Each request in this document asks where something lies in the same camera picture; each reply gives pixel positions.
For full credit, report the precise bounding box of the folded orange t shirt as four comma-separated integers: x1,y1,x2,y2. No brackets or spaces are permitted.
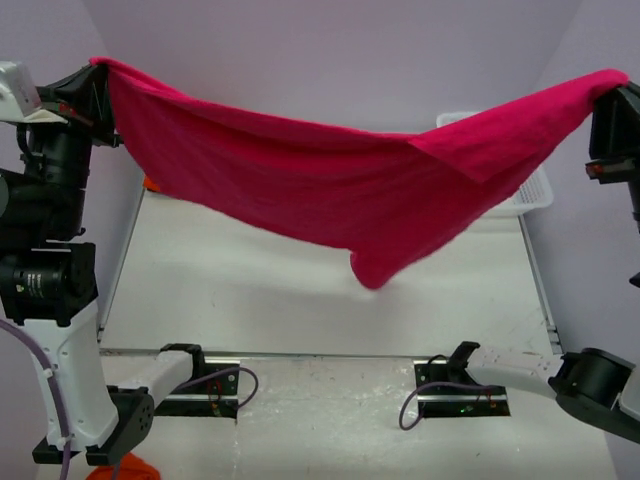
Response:
143,176,159,193

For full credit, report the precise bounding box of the white plastic basket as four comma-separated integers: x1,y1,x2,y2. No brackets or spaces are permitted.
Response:
436,111,555,218

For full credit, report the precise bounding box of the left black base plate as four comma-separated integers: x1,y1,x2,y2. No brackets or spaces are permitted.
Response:
155,371,239,419

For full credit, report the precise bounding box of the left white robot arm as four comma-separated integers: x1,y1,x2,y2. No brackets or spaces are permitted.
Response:
1,62,208,466

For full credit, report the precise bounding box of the orange cloth at bottom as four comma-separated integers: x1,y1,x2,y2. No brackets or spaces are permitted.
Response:
86,453,161,480

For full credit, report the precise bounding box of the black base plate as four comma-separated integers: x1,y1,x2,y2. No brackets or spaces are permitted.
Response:
414,355,511,418
155,371,239,419

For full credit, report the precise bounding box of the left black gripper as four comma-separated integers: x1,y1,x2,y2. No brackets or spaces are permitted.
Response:
27,57,127,228

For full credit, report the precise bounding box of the pink t shirt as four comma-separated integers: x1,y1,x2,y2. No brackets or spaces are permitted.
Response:
92,57,630,290

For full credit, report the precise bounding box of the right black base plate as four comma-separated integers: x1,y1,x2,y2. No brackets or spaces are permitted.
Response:
414,355,511,418

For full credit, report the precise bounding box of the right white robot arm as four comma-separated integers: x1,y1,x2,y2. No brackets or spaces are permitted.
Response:
446,83,639,443

